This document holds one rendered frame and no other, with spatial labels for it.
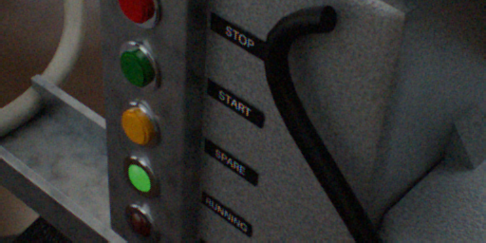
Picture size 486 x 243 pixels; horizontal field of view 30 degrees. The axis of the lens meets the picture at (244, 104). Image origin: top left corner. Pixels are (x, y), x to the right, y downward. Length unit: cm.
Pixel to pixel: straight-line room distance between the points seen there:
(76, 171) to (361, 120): 60
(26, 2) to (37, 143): 205
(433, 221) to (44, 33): 248
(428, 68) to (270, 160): 13
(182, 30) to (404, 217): 18
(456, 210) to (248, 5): 18
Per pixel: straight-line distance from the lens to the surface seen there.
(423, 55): 48
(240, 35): 53
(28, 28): 300
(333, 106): 50
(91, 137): 107
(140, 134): 61
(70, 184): 104
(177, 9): 53
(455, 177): 59
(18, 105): 111
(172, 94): 57
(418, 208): 57
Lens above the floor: 177
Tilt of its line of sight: 41 degrees down
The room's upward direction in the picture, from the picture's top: 5 degrees clockwise
